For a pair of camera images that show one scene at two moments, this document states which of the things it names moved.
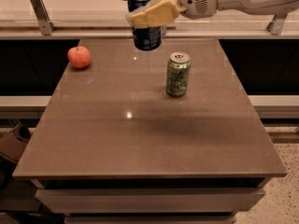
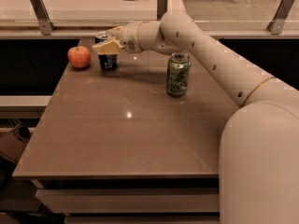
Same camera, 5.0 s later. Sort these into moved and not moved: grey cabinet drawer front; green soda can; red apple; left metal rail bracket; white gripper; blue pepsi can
Moved: blue pepsi can; white gripper
Not moved: grey cabinet drawer front; red apple; left metal rail bracket; green soda can
